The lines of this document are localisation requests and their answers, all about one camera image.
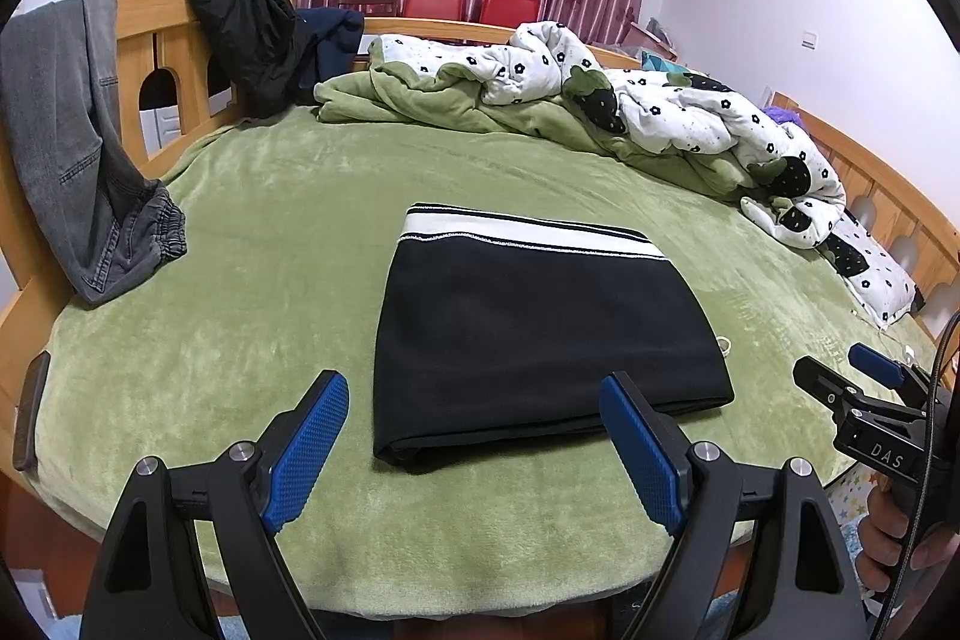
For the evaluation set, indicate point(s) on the white floral quilt green lining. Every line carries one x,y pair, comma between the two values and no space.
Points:
645,100

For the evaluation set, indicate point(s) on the red chair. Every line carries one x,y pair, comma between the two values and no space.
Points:
431,4
506,6

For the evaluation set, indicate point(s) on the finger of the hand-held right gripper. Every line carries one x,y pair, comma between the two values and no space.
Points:
825,389
874,362

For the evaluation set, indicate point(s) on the teal patterned cloth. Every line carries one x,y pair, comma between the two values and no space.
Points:
660,61

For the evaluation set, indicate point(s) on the grey jeans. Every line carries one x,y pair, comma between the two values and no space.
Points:
75,145

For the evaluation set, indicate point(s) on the white patterned bin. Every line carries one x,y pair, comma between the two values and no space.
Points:
862,490

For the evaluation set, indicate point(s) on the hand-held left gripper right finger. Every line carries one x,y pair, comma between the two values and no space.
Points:
637,452

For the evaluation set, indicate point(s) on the person's right hand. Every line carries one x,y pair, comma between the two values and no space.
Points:
885,535

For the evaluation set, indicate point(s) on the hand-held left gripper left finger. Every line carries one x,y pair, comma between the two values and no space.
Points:
307,452

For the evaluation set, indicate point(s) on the white patterned pillow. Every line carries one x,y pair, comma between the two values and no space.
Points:
870,265

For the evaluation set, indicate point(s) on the navy garment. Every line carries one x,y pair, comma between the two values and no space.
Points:
334,40

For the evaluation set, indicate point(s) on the green fleece bed sheet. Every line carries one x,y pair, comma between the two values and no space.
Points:
262,220

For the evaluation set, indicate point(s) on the black jacket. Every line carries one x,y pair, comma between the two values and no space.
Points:
247,33

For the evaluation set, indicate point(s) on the white wall socket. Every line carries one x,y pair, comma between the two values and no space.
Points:
808,39

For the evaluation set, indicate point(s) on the black pants with white stripe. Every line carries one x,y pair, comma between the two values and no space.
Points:
540,325

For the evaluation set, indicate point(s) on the wooden bed frame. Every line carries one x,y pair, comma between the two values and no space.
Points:
139,48

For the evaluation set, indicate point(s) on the purple fluffy item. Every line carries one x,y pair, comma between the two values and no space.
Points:
784,115

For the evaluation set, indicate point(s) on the dark flat phone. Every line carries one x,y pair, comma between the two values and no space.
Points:
30,415

